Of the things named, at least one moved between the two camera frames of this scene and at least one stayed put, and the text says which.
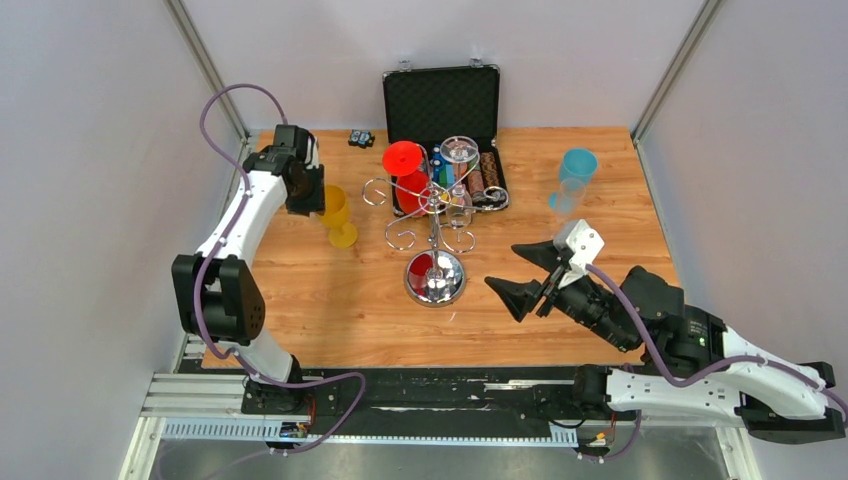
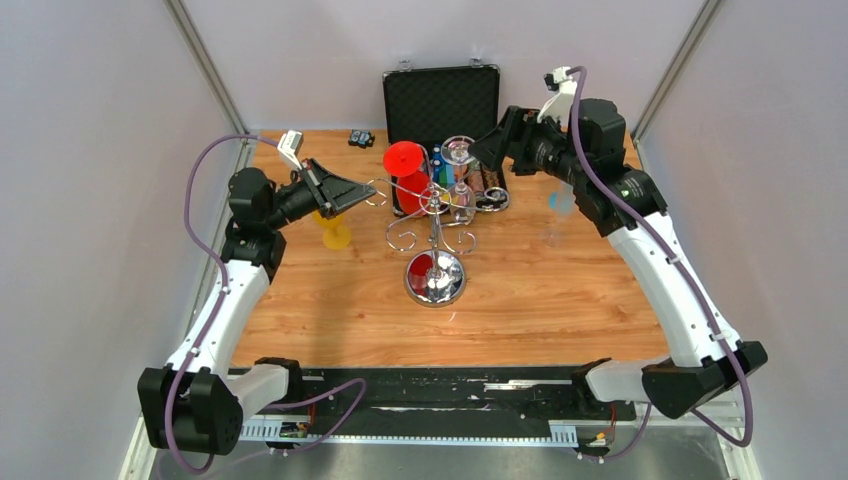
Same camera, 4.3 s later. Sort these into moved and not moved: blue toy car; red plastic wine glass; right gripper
Moved: right gripper
Not moved: blue toy car; red plastic wine glass
